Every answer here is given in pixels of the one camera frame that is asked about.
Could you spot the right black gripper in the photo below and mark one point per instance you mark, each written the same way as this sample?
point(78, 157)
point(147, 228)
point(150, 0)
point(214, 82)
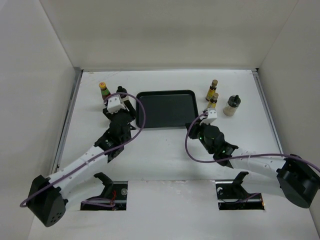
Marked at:
point(203, 125)

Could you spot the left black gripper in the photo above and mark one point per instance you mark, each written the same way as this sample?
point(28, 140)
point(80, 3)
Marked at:
point(130, 111)

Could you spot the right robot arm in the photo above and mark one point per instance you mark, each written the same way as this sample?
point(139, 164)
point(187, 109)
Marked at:
point(285, 175)

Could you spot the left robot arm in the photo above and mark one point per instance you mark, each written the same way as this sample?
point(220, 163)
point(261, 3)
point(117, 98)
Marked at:
point(83, 181)

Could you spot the left white powder shaker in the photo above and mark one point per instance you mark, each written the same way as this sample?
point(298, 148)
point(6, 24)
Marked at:
point(122, 91)

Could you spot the white powder shaker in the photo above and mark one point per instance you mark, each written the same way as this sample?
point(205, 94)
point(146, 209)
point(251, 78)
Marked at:
point(122, 91)
point(232, 105)

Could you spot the red chili sauce bottle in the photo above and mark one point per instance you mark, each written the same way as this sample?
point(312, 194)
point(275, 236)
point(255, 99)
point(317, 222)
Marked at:
point(105, 92)

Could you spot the black plastic tray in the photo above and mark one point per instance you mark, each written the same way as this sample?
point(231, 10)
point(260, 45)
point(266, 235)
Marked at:
point(166, 109)

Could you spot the front yellow label bottle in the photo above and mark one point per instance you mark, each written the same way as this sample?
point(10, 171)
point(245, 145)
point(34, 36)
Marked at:
point(213, 101)

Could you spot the yellow label bottle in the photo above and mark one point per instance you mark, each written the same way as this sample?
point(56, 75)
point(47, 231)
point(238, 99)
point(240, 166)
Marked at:
point(213, 101)
point(211, 90)

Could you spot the rear yellow label bottle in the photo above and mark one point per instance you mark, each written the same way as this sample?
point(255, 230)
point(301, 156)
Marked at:
point(211, 90)

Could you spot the right white powder shaker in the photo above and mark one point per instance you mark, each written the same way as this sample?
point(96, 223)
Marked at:
point(232, 105)

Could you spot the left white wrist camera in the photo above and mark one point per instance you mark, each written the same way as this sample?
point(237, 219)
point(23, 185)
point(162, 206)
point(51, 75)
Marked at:
point(114, 104)

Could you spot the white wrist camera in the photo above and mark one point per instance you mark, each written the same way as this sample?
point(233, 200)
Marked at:
point(114, 104)
point(210, 117)

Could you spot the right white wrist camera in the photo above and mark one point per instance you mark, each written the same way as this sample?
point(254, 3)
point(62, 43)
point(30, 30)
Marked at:
point(210, 117)

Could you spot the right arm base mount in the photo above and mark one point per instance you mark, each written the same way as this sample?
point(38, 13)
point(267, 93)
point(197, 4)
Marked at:
point(231, 196)

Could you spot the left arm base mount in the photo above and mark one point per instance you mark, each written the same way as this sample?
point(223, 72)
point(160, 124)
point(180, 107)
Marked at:
point(113, 196)

